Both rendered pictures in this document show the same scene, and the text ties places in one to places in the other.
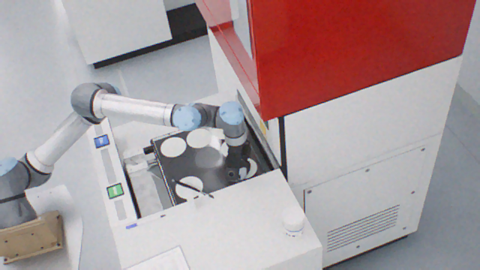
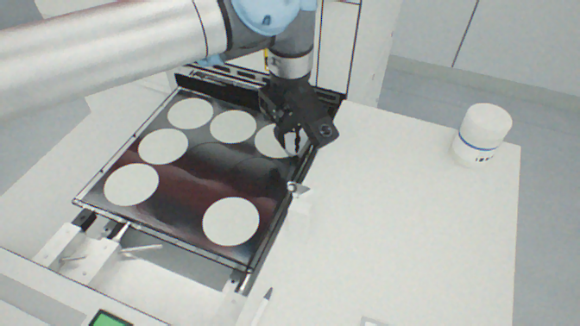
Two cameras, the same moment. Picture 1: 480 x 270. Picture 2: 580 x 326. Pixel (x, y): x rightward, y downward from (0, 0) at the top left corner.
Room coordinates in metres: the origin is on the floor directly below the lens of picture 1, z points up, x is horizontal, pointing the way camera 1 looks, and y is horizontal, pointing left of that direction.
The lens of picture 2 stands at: (0.93, 0.46, 1.52)
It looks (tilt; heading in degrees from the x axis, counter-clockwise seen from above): 50 degrees down; 307
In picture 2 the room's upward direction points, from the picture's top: straight up
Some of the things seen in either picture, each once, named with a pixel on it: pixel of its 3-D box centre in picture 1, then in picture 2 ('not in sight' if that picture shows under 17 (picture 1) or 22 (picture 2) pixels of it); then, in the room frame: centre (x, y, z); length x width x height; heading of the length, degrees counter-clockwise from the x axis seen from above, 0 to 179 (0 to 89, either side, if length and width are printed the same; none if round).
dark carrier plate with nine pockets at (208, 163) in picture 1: (208, 157); (208, 161); (1.37, 0.14, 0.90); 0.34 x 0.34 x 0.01; 14
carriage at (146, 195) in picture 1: (144, 189); (141, 287); (1.29, 0.39, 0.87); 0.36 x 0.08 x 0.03; 14
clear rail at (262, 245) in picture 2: not in sight; (290, 190); (1.20, 0.09, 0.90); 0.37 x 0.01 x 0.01; 104
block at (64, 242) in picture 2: (133, 154); (59, 247); (1.44, 0.43, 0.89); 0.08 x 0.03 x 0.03; 104
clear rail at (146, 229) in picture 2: (163, 173); (157, 234); (1.33, 0.31, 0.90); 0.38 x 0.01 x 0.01; 14
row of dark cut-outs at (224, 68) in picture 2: (256, 126); (246, 74); (1.44, -0.07, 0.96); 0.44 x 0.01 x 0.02; 14
